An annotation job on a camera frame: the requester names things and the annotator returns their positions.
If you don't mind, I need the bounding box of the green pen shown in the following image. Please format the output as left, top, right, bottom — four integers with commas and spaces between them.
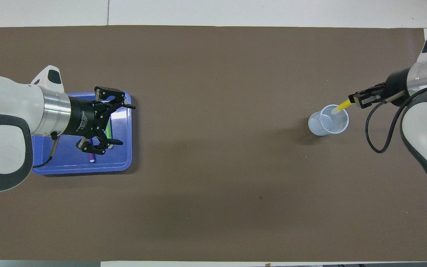
105, 119, 114, 149

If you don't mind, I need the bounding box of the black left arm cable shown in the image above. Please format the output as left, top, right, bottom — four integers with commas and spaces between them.
32, 132, 59, 169

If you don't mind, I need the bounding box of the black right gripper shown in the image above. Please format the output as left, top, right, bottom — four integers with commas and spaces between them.
348, 69, 410, 109

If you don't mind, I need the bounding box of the blue plastic tray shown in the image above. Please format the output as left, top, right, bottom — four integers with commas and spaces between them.
30, 90, 133, 175

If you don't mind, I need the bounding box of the yellow pen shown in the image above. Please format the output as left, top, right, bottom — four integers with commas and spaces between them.
331, 99, 355, 115

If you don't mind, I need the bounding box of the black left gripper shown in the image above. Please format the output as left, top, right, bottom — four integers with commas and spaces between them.
65, 86, 136, 155

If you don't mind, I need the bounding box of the clear plastic cup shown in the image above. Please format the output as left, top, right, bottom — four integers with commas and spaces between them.
308, 104, 350, 136

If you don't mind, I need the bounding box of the brown table mat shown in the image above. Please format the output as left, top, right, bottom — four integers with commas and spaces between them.
0, 25, 427, 262

